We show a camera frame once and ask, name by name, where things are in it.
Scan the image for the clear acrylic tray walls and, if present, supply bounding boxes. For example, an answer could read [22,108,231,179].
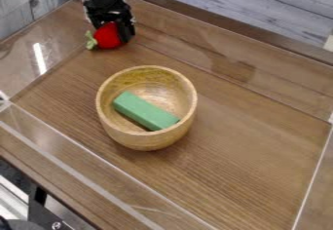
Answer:
[0,0,333,230]

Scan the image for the wooden bowl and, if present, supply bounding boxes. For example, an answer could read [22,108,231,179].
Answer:
[94,65,197,151]

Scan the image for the black table frame bracket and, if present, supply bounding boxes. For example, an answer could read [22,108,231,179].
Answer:
[26,187,73,230]

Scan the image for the red knitted apple toy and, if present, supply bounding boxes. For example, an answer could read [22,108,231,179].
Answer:
[84,22,121,50]

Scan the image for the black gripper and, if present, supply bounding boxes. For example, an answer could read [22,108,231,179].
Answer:
[82,0,135,44]

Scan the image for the green rectangular block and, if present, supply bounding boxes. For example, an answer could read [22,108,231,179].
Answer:
[112,92,179,131]

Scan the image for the black cable bottom left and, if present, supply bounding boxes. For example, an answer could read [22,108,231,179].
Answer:
[0,215,14,230]

